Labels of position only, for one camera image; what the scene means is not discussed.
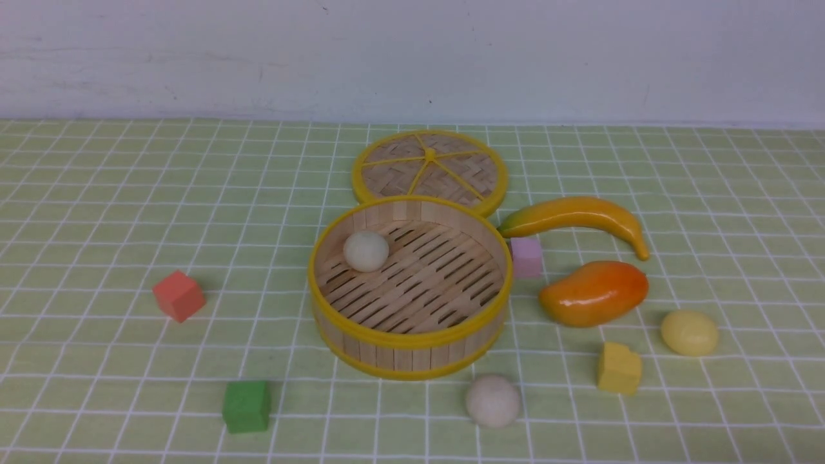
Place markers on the yellow toy banana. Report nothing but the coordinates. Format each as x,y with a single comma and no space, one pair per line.
581,212

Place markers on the bamboo steamer tray yellow rim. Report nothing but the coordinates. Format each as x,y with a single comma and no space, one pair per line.
437,304

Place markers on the yellow round bun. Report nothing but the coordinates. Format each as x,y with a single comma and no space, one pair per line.
689,333

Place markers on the red foam cube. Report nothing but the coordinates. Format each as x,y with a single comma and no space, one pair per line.
179,296

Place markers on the orange toy mango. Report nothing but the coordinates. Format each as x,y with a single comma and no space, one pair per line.
594,294

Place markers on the green checkered tablecloth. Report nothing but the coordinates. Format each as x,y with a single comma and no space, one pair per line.
95,213

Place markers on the white bun front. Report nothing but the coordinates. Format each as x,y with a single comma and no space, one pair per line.
492,401

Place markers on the pink foam cube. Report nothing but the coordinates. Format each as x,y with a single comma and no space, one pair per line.
527,257

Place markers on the bamboo steamer lid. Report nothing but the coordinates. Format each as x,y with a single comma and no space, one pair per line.
434,163

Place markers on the white bun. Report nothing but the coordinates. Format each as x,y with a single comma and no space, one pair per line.
492,401
366,251

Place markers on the yellow foam block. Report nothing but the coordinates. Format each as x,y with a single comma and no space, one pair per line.
619,369

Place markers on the green foam cube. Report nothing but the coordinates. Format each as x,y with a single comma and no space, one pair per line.
246,407

